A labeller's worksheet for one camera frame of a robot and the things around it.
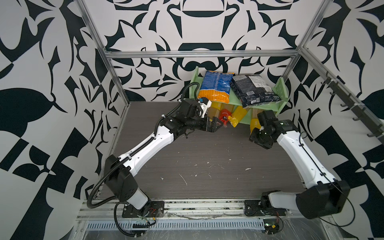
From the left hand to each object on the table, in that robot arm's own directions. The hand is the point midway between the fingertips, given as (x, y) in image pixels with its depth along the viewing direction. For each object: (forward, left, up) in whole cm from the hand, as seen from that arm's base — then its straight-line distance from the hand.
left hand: (218, 119), depth 71 cm
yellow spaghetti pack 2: (+19, -2, -15) cm, 24 cm away
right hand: (-4, -20, -12) cm, 24 cm away
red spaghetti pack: (+13, -7, -13) cm, 19 cm away
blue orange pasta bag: (+21, -2, +2) cm, 21 cm away
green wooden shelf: (+9, -31, -3) cm, 32 cm away
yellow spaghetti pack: (+14, -15, -15) cm, 26 cm away
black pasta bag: (+18, -21, +2) cm, 28 cm away
